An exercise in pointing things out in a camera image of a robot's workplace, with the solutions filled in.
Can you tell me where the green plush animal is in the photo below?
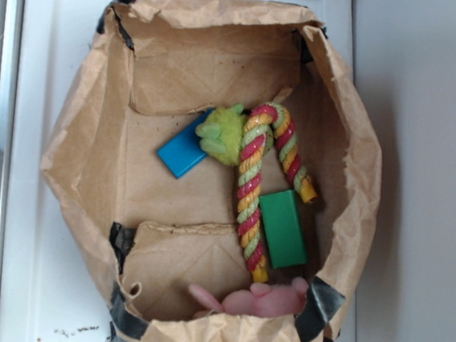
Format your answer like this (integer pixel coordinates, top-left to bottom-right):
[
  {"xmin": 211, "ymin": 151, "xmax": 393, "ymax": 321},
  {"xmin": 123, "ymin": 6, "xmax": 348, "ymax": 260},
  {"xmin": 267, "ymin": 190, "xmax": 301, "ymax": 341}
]
[{"xmin": 195, "ymin": 103, "xmax": 248, "ymax": 167}]

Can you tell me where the pink plush animal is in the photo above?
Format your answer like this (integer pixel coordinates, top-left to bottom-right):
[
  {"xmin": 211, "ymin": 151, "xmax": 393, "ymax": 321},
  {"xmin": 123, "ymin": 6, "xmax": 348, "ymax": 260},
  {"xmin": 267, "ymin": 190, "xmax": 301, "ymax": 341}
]
[{"xmin": 188, "ymin": 277, "xmax": 309, "ymax": 318}]

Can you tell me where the blue rectangular block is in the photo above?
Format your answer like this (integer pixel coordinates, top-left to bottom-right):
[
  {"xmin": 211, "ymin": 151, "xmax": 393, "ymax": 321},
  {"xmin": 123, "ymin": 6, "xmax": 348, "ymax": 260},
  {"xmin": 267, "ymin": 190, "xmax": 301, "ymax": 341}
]
[{"xmin": 157, "ymin": 109, "xmax": 213, "ymax": 179}]

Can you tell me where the green rectangular block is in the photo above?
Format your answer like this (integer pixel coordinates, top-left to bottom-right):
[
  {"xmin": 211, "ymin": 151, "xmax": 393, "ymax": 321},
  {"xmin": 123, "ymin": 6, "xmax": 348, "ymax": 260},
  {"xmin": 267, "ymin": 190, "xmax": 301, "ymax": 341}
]
[{"xmin": 260, "ymin": 190, "xmax": 308, "ymax": 269}]

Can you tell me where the brown paper bag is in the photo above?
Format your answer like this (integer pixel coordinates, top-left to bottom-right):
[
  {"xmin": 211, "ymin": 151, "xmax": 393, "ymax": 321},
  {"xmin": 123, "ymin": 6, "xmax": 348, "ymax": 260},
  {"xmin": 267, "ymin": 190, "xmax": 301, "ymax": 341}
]
[{"xmin": 41, "ymin": 0, "xmax": 382, "ymax": 342}]

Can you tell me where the white plastic tray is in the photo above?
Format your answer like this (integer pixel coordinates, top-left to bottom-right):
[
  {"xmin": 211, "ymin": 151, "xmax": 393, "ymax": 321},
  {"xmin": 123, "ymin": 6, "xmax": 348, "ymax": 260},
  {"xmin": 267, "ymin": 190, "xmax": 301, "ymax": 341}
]
[{"xmin": 0, "ymin": 0, "xmax": 353, "ymax": 342}]

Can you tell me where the multicolour twisted rope toy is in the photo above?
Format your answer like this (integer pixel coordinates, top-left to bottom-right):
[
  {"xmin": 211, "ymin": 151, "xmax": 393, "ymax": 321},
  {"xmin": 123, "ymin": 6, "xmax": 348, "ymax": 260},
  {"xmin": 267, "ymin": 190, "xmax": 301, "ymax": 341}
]
[{"xmin": 236, "ymin": 102, "xmax": 318, "ymax": 283}]

